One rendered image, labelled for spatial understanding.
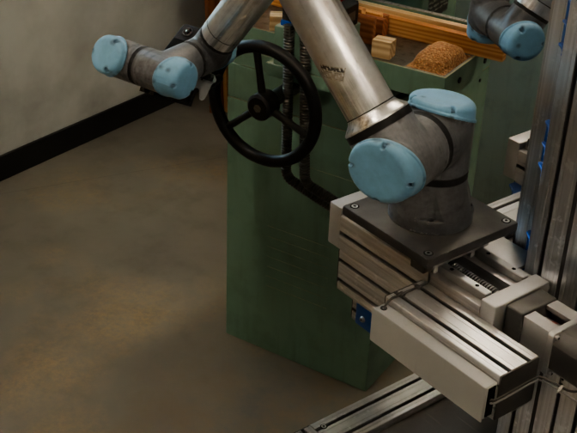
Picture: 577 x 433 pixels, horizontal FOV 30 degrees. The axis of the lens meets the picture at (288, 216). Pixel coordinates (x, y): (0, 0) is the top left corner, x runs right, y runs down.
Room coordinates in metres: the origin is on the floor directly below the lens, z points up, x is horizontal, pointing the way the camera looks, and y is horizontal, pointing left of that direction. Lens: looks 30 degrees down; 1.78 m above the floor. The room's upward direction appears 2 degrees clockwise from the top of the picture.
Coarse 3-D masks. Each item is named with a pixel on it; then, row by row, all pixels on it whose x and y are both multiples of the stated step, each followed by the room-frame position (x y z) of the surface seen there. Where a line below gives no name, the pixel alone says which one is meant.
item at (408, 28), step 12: (276, 0) 2.51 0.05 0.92; (396, 24) 2.34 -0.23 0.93; (408, 24) 2.32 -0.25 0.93; (420, 24) 2.31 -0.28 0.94; (432, 24) 2.31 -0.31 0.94; (408, 36) 2.32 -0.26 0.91; (420, 36) 2.31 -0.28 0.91; (432, 36) 2.29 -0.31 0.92; (444, 36) 2.28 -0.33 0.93; (456, 36) 2.26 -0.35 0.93; (468, 48) 2.24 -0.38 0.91; (480, 48) 2.23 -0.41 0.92; (492, 48) 2.22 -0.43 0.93
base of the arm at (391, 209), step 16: (464, 176) 1.64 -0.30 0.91; (432, 192) 1.61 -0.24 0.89; (448, 192) 1.62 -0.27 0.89; (464, 192) 1.64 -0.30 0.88; (400, 208) 1.63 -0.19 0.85; (416, 208) 1.61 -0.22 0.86; (432, 208) 1.61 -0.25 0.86; (448, 208) 1.61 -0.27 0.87; (464, 208) 1.63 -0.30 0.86; (400, 224) 1.62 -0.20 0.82; (416, 224) 1.60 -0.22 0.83; (432, 224) 1.60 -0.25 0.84; (448, 224) 1.60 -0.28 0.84; (464, 224) 1.62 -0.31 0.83
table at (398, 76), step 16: (256, 32) 2.35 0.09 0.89; (272, 32) 2.33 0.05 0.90; (368, 48) 2.25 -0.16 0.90; (400, 48) 2.26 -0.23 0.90; (416, 48) 2.26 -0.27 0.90; (272, 64) 2.21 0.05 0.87; (384, 64) 2.18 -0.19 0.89; (400, 64) 2.16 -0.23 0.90; (464, 64) 2.18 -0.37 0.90; (480, 64) 2.26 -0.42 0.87; (320, 80) 2.15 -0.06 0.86; (400, 80) 2.16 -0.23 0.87; (416, 80) 2.14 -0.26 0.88; (432, 80) 2.12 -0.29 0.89; (448, 80) 2.12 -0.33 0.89; (464, 80) 2.19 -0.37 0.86
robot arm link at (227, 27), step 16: (224, 0) 1.89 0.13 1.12; (240, 0) 1.86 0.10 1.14; (256, 0) 1.85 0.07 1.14; (272, 0) 1.87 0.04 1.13; (224, 16) 1.88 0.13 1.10; (240, 16) 1.86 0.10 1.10; (256, 16) 1.87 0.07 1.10; (208, 32) 1.90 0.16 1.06; (224, 32) 1.88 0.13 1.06; (240, 32) 1.88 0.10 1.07; (208, 48) 1.90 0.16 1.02; (224, 48) 1.90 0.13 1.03; (208, 64) 1.90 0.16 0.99; (224, 64) 1.95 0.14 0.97
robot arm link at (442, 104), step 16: (416, 96) 1.66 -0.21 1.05; (432, 96) 1.67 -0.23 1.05; (448, 96) 1.68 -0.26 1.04; (464, 96) 1.69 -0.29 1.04; (416, 112) 1.63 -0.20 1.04; (432, 112) 1.62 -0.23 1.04; (448, 112) 1.61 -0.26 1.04; (464, 112) 1.62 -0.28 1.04; (448, 128) 1.60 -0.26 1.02; (464, 128) 1.62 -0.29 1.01; (448, 144) 1.58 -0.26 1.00; (464, 144) 1.62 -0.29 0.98; (464, 160) 1.63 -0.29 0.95; (448, 176) 1.62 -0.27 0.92
